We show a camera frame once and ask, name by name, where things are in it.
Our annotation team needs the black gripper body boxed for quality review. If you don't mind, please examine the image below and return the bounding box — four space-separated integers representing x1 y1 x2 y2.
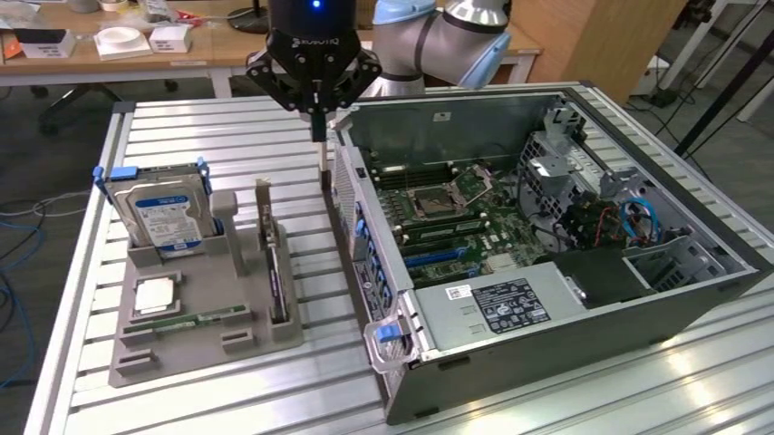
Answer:
267 0 365 112

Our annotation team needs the green expansion card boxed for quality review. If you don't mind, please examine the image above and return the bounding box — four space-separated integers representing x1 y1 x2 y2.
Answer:
252 177 292 325

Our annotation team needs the black round lamp base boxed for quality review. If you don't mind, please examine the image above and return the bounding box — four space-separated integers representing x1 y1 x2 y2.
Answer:
225 0 272 34

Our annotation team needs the small white labelled box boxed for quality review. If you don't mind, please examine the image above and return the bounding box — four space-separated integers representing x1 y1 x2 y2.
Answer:
148 24 194 53

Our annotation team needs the clear plastic bag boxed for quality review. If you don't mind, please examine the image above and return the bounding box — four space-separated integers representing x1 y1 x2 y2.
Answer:
134 0 201 24

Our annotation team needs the black RAM slot bank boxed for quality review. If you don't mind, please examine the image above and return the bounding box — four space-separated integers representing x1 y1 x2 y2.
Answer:
372 161 456 191

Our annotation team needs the white square holder round insert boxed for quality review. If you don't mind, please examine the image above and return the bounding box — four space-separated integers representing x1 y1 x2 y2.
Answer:
93 25 154 62

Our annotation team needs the metal socket cover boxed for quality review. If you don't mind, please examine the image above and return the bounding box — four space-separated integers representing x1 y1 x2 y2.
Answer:
449 162 495 203

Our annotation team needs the CPU socket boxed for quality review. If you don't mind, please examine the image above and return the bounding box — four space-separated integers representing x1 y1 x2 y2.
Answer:
404 183 471 224

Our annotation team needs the hard drive with blue label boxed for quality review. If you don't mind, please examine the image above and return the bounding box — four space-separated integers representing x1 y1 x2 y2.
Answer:
92 156 213 237

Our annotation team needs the black office chair base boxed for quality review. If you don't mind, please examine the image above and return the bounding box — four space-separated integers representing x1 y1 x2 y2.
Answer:
29 80 180 136

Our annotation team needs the hard disk blue label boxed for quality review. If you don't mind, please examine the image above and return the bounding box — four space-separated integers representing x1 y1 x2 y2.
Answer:
106 179 210 262

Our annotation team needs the white box black lid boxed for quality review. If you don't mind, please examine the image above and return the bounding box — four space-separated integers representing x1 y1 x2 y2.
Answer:
13 27 77 60

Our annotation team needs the tall metal disk bay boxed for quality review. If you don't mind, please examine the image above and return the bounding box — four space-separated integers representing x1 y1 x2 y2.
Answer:
519 130 607 215

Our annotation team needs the wooden cabinet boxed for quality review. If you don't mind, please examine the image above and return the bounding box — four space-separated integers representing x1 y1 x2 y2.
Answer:
505 0 691 106

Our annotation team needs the green motherboard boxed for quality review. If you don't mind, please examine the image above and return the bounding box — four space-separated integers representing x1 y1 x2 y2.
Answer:
365 149 559 283

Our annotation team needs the blue expansion slot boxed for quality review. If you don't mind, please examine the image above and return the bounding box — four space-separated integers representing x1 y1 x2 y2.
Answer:
403 246 471 269

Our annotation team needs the silver CPU chip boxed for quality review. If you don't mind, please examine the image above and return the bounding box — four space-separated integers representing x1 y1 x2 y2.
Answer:
133 277 178 314

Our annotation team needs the loose green RAM stick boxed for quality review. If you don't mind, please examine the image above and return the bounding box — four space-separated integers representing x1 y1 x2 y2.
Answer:
128 305 251 331

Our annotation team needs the grey power supply unit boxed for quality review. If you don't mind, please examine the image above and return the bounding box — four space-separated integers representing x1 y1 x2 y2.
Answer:
413 262 588 355

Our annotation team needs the blue case release latch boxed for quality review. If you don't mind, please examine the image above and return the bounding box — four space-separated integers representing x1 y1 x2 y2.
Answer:
373 323 404 346

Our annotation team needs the black slanted stand pole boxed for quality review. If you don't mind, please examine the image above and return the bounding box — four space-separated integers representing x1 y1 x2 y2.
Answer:
672 43 774 158

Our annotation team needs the grey printed parts rack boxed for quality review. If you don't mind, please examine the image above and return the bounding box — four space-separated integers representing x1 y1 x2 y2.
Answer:
108 189 307 389

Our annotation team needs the low metal disk bay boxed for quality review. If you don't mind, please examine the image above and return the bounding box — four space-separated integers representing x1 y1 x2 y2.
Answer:
622 234 728 292

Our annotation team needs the dark grey open PC case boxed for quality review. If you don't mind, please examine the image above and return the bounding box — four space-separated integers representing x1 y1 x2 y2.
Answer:
317 81 774 427

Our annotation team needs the wooden desk white frame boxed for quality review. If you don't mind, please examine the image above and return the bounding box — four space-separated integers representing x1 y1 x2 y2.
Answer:
0 0 543 99

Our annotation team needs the black wire bundle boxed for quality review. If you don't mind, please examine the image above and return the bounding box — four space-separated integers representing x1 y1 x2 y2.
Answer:
512 167 571 251

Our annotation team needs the white floor cable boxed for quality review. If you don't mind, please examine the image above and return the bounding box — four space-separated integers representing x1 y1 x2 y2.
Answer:
0 188 93 219

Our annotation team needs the red wire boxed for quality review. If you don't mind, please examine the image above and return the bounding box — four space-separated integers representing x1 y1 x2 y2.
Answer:
592 207 619 247

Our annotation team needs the blue data wire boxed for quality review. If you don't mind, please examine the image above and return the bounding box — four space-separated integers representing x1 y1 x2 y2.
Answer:
618 196 664 248

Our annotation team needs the blue floor cable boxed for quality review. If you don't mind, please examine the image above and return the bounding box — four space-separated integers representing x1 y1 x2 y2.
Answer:
0 220 48 390

